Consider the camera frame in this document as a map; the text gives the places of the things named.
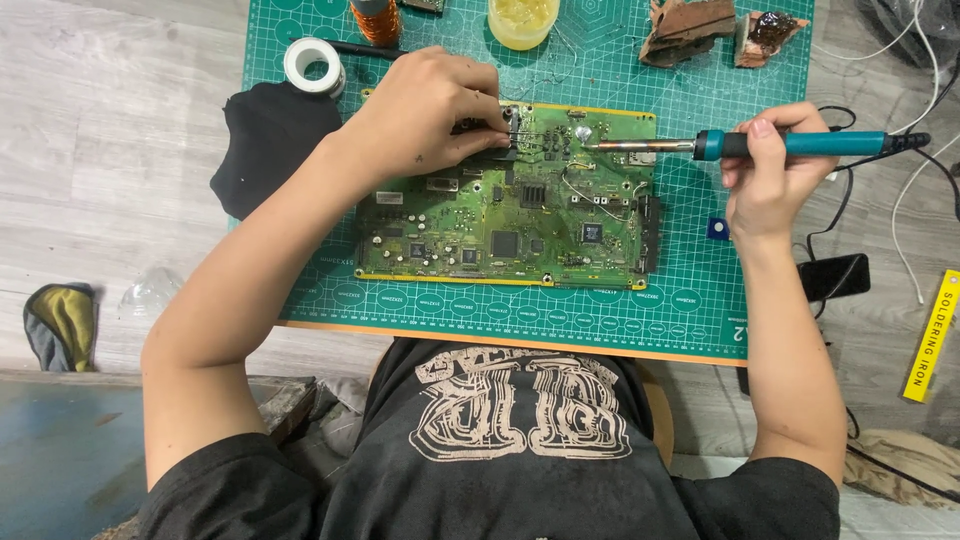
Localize person's left hand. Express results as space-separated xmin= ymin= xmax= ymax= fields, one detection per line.
xmin=341 ymin=45 xmax=520 ymax=189

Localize person's right hand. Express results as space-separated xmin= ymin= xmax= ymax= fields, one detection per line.
xmin=720 ymin=101 xmax=843 ymax=247

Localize teal handled soldering iron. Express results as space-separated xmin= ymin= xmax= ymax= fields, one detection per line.
xmin=583 ymin=129 xmax=933 ymax=162

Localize metal tweezers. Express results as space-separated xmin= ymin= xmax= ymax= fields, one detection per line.
xmin=450 ymin=123 xmax=553 ymax=151

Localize black pen tool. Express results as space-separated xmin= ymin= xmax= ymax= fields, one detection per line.
xmin=288 ymin=36 xmax=410 ymax=63

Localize black phone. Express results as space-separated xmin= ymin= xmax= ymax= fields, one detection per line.
xmin=796 ymin=253 xmax=873 ymax=303

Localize green circuit board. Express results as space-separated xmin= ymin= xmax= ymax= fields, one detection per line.
xmin=352 ymin=90 xmax=663 ymax=292

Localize white tape roll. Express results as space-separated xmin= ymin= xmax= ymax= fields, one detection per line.
xmin=283 ymin=37 xmax=348 ymax=99

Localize yellow flux jar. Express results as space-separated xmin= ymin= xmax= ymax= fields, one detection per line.
xmin=487 ymin=0 xmax=561 ymax=52

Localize black cloth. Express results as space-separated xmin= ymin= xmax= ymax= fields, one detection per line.
xmin=210 ymin=81 xmax=345 ymax=222

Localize green cutting mat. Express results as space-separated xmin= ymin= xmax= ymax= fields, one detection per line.
xmin=241 ymin=0 xmax=816 ymax=369

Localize brown brick chunk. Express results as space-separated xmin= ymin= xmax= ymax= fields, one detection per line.
xmin=639 ymin=0 xmax=738 ymax=70

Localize clear plastic bag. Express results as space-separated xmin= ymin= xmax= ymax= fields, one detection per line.
xmin=855 ymin=0 xmax=960 ymax=72

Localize yellow soldering iron box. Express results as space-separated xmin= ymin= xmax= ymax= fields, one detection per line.
xmin=902 ymin=268 xmax=960 ymax=405

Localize beige cloth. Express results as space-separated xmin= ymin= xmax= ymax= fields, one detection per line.
xmin=841 ymin=427 xmax=960 ymax=511

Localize clear plastic piece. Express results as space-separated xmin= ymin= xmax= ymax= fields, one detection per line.
xmin=118 ymin=266 xmax=185 ymax=316

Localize black printed t-shirt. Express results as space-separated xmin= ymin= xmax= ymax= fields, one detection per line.
xmin=138 ymin=337 xmax=841 ymax=540

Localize yellow and grey cloth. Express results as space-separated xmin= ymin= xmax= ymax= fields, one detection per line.
xmin=22 ymin=282 xmax=100 ymax=374

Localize worn blue board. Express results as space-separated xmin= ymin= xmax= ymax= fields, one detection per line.
xmin=0 ymin=371 xmax=318 ymax=540

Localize black soldering iron cable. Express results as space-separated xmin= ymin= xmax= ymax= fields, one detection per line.
xmin=806 ymin=105 xmax=960 ymax=324

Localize copper wire spool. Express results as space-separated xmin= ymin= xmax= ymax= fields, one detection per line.
xmin=349 ymin=0 xmax=404 ymax=48

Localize white cable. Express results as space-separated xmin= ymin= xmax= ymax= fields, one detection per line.
xmin=813 ymin=0 xmax=960 ymax=306

